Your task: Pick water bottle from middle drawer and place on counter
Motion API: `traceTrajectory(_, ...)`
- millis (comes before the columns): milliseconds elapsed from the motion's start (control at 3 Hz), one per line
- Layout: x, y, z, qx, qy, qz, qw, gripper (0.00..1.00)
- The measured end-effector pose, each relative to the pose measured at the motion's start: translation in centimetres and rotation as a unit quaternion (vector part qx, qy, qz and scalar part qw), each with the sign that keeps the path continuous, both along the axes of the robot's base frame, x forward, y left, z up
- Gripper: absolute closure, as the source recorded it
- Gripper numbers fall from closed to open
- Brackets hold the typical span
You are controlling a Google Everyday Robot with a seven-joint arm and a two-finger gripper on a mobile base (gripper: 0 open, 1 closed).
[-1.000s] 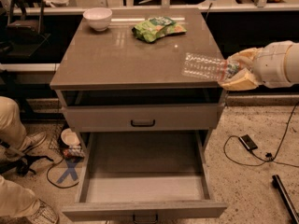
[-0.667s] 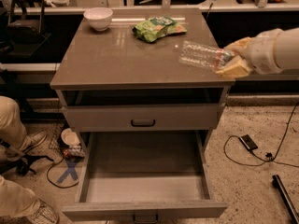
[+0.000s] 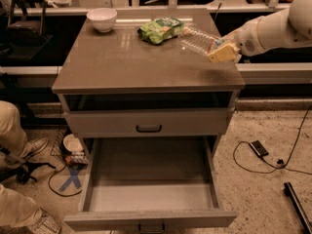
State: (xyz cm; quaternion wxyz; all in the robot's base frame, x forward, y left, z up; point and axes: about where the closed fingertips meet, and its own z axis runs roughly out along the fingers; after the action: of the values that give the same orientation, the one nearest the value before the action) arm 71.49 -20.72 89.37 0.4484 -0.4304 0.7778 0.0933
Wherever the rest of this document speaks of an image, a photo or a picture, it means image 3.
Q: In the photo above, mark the black stand at left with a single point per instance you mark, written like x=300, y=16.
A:
x=24, y=37

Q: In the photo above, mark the white sneaker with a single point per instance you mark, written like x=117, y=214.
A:
x=31, y=148
x=46, y=224

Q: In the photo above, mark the blue tape cross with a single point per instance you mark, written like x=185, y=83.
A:
x=73, y=178

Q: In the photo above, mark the lower white sneaker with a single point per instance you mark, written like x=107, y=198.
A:
x=46, y=224

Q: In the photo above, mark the snack packet on floor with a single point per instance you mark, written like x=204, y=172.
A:
x=72, y=160

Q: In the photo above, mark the person leg beige trousers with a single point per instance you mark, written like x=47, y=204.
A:
x=12, y=135
x=17, y=210

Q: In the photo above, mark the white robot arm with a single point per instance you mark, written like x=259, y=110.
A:
x=289, y=29

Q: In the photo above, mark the white ceramic bowl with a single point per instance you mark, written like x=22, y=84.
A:
x=102, y=19

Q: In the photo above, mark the black device on floor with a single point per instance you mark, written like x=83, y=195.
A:
x=258, y=148

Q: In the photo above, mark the closed grey upper drawer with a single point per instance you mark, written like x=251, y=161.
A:
x=149, y=123

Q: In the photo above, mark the person upper leg beige trousers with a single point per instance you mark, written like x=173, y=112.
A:
x=12, y=135

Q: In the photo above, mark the clear plastic water bottle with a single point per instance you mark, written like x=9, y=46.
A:
x=198, y=40

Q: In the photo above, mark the person lower leg beige trousers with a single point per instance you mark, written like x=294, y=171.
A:
x=17, y=210

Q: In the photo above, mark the black bar on floor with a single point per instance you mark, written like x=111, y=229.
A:
x=305, y=222

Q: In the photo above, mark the open grey lower drawer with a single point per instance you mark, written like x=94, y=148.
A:
x=150, y=185

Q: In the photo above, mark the upper white sneaker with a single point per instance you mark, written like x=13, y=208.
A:
x=31, y=148

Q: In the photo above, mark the black chair base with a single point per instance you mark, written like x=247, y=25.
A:
x=23, y=173

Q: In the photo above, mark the grey drawer cabinet with counter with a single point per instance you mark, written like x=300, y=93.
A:
x=118, y=71

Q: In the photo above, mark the green snack bag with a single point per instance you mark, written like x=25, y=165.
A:
x=160, y=30

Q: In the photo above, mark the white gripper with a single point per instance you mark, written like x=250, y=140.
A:
x=247, y=39

